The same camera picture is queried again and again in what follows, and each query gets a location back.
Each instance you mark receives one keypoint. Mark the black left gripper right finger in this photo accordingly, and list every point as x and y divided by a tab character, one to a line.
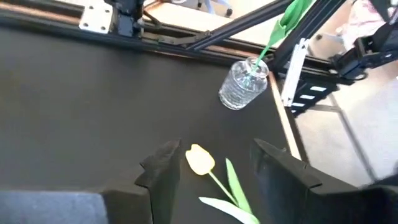
289	199

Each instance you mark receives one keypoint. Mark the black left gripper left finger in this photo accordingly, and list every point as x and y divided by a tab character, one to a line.
161	193

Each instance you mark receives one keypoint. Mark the large yellow tulip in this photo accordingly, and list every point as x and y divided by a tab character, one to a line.
199	160

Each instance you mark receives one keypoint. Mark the small yellow tulip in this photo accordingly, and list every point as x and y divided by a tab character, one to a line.
287	18

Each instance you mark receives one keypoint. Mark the clear glass vase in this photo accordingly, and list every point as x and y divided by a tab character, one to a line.
241	87

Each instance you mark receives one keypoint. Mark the person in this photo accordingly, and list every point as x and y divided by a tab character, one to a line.
363	18

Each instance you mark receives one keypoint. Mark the office chair base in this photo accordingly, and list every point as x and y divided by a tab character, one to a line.
217	4

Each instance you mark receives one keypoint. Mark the black slotted bracket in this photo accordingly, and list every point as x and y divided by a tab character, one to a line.
311	102

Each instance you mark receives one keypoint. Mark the silver angle bracket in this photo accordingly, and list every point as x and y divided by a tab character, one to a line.
295	71

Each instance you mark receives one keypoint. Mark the black frame post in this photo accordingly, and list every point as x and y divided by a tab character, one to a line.
311	25

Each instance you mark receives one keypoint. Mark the black diagonal frame strut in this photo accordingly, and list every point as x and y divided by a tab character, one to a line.
242	21

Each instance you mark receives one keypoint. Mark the silver bracket plate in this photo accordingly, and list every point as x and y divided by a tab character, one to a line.
94	18

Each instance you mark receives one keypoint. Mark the black aluminium table rail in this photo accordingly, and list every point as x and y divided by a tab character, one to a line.
46	25

